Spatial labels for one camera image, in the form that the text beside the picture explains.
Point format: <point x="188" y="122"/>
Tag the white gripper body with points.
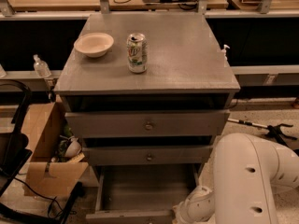
<point x="196" y="205"/>

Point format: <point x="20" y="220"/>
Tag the grey bottom drawer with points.
<point x="142" y="194"/>

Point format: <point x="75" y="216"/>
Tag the grey drawer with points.
<point x="103" y="156"/>
<point x="142" y="194"/>
<point x="146" y="124"/>

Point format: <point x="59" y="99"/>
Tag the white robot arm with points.
<point x="247" y="171"/>

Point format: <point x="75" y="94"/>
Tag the grey middle drawer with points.
<point x="103" y="156"/>

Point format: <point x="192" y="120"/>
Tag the grey top drawer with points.
<point x="146" y="124"/>

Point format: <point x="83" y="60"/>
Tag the grey drawer cabinet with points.
<point x="186" y="71"/>

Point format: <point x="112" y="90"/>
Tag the silver black pole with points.
<point x="248" y="123"/>

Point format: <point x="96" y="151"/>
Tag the black floor stand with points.
<point x="277" y="133"/>

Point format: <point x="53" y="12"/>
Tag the white cup in box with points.
<point x="73" y="149"/>

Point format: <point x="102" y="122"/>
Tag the brown cardboard box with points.
<point x="43" y="125"/>

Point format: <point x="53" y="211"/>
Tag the small white pump bottle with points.
<point x="225" y="50"/>

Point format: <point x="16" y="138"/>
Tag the green white soda can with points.
<point x="137" y="52"/>

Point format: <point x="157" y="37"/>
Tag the white bowl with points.
<point x="94" y="45"/>

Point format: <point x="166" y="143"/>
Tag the clear sanitizer bottle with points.
<point x="41" y="67"/>

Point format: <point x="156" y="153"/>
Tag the black chair frame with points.
<point x="13" y="151"/>

